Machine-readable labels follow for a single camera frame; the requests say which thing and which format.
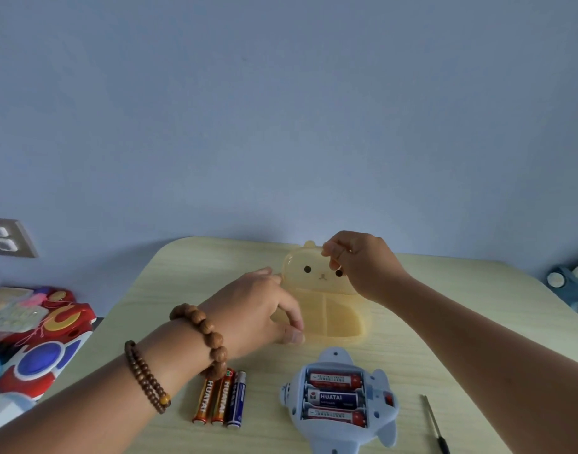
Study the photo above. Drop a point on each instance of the yellow bear storage box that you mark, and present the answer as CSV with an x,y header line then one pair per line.
x,y
336,316

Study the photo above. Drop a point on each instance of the dark blue battery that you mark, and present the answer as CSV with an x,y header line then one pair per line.
x,y
334,399
237,401

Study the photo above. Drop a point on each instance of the light blue animal toy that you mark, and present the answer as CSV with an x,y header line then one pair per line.
x,y
379,387

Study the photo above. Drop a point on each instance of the red blue round toy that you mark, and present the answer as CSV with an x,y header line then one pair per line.
x,y
48,354

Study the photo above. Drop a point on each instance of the person's right hand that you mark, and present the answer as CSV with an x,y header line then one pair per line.
x,y
369,264

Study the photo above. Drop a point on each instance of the grey wall outlet white covers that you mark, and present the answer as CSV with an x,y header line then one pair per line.
x,y
7,237

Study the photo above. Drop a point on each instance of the person's left hand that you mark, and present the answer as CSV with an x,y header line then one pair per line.
x,y
251,316

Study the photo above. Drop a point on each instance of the red battery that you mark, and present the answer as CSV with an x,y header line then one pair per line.
x,y
336,380
336,416

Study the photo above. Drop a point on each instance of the person's right forearm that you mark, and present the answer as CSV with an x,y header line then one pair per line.
x,y
506,364

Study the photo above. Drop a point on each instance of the orange battery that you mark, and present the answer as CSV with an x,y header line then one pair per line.
x,y
204,401
222,399

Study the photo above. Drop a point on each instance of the person's left forearm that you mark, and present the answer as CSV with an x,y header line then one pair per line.
x,y
81,406

